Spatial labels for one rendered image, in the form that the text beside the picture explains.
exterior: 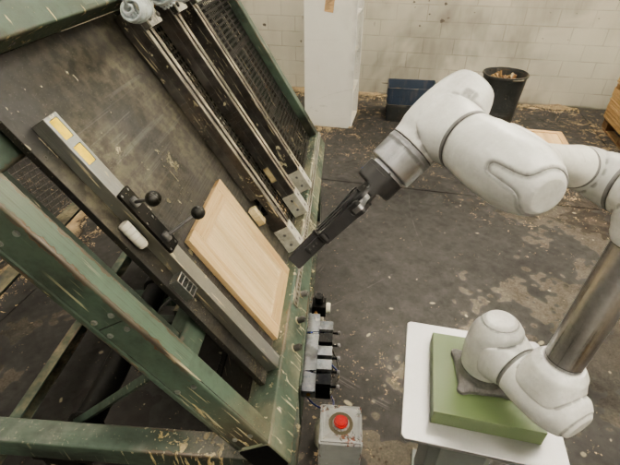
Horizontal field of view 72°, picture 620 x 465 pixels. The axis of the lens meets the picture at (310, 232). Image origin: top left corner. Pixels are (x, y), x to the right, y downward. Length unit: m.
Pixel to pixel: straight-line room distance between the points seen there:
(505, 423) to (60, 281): 1.29
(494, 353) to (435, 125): 0.88
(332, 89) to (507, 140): 4.73
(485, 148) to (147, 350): 0.82
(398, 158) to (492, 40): 5.91
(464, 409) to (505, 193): 1.02
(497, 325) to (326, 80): 4.27
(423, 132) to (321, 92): 4.66
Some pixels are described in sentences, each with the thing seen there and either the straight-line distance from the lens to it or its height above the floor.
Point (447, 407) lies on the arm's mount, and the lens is 1.54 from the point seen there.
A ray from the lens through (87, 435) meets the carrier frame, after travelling 1.61.
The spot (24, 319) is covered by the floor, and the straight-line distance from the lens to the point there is 3.35.
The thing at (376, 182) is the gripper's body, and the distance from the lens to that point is 0.74.
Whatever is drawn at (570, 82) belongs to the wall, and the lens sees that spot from 6.96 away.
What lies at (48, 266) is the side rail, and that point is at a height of 1.52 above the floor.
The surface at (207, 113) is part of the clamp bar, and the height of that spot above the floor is 1.51.
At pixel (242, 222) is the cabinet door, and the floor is 1.16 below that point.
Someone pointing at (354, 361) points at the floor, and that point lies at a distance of 2.61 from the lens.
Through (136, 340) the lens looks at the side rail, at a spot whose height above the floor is 1.31.
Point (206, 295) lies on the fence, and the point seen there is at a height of 1.21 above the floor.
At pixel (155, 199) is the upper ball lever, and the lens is 1.04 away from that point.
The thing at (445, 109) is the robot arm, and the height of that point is 1.83.
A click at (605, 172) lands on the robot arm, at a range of 1.17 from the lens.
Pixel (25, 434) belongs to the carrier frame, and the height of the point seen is 0.79.
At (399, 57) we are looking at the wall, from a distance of 6.59.
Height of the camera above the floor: 2.07
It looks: 36 degrees down
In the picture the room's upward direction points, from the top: straight up
